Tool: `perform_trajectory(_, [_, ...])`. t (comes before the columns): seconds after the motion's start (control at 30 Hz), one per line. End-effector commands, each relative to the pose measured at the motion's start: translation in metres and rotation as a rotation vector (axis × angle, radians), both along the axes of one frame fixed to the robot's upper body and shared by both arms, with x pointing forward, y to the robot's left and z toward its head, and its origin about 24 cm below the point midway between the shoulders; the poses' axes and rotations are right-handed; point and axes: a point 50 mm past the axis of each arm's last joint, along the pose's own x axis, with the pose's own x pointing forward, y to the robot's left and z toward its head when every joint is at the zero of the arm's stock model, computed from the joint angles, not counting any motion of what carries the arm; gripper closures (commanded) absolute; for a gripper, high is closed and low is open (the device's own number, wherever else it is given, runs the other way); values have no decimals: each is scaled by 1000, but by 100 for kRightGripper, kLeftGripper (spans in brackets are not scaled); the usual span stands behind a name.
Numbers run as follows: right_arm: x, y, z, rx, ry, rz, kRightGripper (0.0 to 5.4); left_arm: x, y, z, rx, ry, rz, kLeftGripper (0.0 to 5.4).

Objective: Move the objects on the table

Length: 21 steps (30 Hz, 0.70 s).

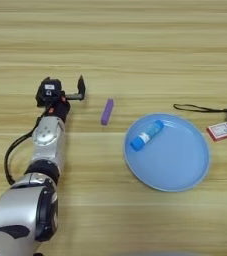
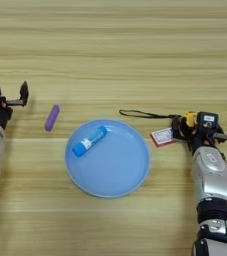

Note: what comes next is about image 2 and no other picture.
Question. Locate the blue round plate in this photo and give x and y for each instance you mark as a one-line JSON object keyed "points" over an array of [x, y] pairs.
{"points": [[118, 166]]}

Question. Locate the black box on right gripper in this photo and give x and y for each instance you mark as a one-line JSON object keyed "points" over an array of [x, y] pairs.
{"points": [[207, 120]]}

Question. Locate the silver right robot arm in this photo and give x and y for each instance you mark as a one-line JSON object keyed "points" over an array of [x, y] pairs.
{"points": [[211, 176]]}

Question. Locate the red white card box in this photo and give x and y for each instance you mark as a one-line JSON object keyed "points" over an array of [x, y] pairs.
{"points": [[163, 136]]}

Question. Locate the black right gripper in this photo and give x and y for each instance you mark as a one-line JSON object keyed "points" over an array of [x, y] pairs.
{"points": [[201, 138]]}

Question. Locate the blue glue stick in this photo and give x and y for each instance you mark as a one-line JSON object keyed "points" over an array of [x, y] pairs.
{"points": [[89, 141]]}

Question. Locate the yellow black tape measure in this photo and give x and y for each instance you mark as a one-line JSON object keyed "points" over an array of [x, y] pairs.
{"points": [[190, 119]]}

